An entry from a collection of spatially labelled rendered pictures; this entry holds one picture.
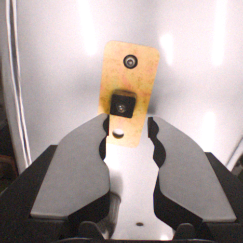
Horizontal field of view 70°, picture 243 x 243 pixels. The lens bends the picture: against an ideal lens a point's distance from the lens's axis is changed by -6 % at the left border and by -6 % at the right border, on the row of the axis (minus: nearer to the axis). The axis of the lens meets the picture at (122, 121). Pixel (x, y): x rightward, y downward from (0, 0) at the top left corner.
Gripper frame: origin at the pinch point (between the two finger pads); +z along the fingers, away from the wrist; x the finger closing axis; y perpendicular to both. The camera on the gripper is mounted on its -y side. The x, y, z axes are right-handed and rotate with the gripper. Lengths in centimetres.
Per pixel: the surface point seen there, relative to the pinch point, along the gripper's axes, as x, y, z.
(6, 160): -17.2, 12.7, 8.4
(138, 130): 0.9, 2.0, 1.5
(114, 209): -0.7, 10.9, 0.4
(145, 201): 2.8, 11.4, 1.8
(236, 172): 37, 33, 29
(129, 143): 0.3, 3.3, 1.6
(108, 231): -1.1, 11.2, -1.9
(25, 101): -8.8, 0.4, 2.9
